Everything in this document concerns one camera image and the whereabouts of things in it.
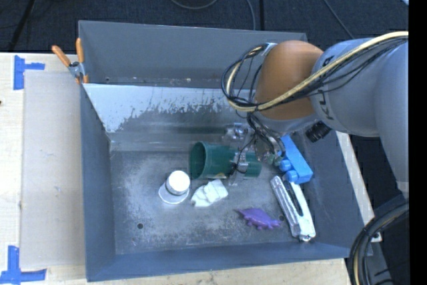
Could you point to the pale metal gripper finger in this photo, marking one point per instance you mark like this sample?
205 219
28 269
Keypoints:
243 158
234 177

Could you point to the dark green cup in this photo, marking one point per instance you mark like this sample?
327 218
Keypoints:
210 160

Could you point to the white crumpled cloth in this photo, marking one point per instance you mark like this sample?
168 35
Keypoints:
209 194

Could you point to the blue toy block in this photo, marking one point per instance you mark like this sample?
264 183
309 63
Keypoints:
298 160

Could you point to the purple toy dinosaur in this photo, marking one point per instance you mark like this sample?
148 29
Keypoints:
258 218

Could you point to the clear jar with white lid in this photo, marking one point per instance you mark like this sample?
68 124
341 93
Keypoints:
177 183

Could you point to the grey metal bin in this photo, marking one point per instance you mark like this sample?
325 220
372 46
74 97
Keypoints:
166 230

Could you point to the pale wood board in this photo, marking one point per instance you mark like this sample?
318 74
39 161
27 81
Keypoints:
50 170

